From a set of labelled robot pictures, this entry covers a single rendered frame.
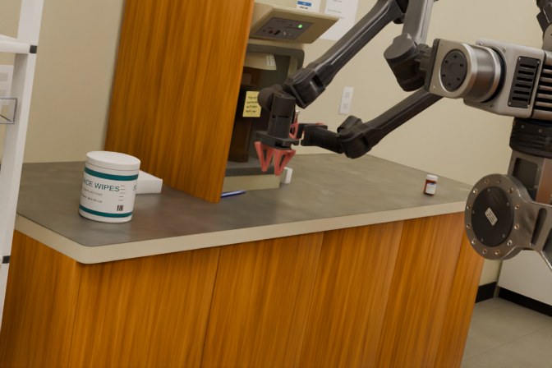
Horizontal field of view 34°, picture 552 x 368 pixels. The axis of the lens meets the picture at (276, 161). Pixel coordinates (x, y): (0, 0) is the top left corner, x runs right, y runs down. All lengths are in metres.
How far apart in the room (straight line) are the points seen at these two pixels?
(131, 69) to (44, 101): 0.28
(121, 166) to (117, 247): 0.22
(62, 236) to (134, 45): 0.90
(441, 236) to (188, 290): 1.28
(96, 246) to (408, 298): 1.52
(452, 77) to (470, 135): 2.90
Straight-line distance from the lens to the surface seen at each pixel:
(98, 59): 2.88
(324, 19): 2.76
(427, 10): 2.37
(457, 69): 2.00
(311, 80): 2.34
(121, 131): 2.86
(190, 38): 2.65
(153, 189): 2.59
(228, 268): 2.44
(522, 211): 2.10
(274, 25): 2.65
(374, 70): 4.00
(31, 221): 2.18
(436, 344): 3.61
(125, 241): 2.11
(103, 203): 2.22
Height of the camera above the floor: 1.54
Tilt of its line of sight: 10 degrees down
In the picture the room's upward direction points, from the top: 10 degrees clockwise
